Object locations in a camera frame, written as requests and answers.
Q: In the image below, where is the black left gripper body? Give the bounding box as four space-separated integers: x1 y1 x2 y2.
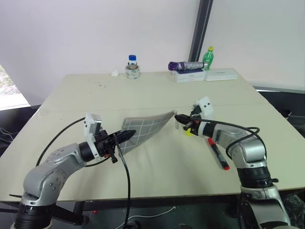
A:
94 130 119 158

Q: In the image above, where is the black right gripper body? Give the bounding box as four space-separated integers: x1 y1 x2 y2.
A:
183 104 203 137

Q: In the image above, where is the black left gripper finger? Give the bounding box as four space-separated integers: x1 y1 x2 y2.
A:
110 129 137 141
112 136 132 145

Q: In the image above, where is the grey grid pouch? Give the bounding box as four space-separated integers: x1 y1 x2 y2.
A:
118 109 180 158

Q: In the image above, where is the red marker black label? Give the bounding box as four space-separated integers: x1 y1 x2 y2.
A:
207 137 231 171

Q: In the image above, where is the white box blue stripe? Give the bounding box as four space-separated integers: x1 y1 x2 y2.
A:
171 69 206 84

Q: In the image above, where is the purple grey folded umbrella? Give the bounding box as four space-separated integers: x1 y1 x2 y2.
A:
168 61 206 72

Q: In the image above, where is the flat white box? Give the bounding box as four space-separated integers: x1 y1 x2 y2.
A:
204 68 238 82

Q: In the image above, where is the grey tape roll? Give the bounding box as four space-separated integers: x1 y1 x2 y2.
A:
124 63 142 81

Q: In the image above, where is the green plastic bottle yellow cap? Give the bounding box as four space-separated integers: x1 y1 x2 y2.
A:
202 46 215 71

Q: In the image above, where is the small blue-capped bottle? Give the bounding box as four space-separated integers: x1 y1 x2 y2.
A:
128 54 137 70

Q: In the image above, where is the dark metal pillar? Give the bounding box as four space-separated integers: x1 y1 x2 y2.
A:
187 0 214 63

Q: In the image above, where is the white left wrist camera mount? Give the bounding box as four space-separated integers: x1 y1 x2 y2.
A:
83 113 103 159

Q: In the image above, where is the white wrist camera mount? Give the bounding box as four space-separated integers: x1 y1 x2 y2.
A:
83 113 103 159
193 96 213 120

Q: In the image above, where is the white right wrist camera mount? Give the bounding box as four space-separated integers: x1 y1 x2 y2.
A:
193 96 213 120

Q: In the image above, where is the long black hanging cable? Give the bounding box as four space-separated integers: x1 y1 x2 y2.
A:
112 133 132 229

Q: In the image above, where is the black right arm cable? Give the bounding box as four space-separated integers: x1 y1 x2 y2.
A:
197 120 261 158

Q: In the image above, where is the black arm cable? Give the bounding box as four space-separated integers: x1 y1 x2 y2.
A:
35 116 112 167
197 120 261 158

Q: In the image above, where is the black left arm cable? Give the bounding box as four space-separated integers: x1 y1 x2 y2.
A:
35 116 112 167

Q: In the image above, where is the black table frame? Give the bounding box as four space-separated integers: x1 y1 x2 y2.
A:
0 193 241 226

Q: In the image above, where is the white floor cable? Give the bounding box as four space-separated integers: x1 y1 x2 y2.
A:
123 206 176 229

